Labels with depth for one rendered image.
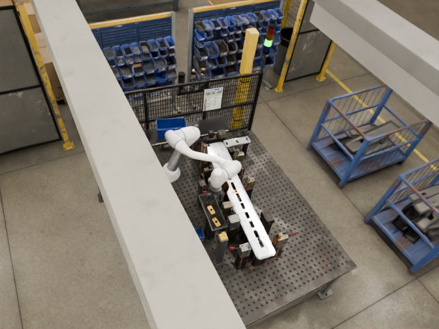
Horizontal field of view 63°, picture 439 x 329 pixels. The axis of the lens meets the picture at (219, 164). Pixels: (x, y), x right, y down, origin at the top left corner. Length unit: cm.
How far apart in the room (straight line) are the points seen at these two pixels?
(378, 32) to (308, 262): 279
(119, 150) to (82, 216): 408
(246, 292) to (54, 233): 233
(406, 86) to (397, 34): 13
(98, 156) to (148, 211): 11
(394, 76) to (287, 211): 290
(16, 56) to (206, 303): 415
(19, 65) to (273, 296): 347
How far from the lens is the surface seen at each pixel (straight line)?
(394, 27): 105
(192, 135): 308
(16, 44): 434
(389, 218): 494
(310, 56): 638
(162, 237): 40
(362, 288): 448
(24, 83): 460
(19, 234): 465
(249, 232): 321
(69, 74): 62
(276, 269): 344
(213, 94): 383
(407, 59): 98
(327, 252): 369
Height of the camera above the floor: 374
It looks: 49 degrees down
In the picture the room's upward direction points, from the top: 8 degrees clockwise
